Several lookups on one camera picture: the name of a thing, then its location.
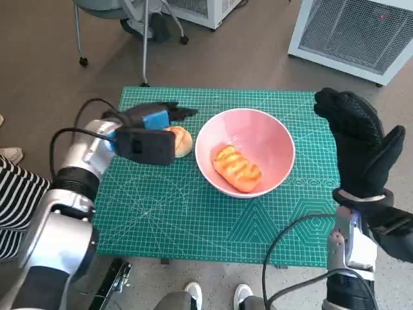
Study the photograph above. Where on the small black table clip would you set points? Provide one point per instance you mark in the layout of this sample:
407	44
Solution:
166	262

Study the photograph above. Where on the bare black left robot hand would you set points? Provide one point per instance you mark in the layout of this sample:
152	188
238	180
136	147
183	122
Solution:
135	114

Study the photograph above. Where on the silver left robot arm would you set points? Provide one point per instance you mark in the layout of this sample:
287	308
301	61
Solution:
80	155

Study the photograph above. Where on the white mesh-door cabinet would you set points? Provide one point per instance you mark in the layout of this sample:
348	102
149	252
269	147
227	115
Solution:
213	13

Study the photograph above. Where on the white appliance with mesh grille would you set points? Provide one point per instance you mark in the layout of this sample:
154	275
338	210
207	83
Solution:
348	32

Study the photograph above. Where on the person's white shoe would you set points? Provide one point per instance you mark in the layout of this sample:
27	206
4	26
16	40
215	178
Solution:
13	155
1	121

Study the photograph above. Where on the person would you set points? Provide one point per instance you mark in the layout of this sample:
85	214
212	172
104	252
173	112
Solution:
193	290
13	200

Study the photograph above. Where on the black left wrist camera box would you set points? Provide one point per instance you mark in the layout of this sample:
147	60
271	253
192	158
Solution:
145	145

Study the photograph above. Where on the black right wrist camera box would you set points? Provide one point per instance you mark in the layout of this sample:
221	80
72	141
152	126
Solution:
393	232

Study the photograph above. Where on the white metal pole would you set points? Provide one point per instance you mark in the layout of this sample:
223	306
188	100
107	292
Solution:
145	48

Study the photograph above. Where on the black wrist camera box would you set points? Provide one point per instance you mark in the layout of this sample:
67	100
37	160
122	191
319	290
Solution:
393	232
145	145

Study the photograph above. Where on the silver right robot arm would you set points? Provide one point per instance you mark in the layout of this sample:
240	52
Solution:
342	245

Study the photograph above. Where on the long orange toy bread loaf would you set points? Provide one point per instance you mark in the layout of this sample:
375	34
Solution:
235	168

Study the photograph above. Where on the pink bowl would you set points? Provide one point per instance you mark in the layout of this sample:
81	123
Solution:
251	129

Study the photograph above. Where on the black metal bracket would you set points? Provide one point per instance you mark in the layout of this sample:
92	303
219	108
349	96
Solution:
113	277

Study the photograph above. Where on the round toy bread bun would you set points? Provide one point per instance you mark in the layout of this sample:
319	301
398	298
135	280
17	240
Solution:
184	142

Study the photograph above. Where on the green cutting mat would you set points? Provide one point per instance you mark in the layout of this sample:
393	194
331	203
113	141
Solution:
180	219

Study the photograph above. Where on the grey office chair with casters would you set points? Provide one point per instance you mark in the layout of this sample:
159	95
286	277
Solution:
106	9

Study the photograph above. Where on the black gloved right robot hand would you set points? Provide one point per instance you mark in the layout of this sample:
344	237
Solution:
358	161

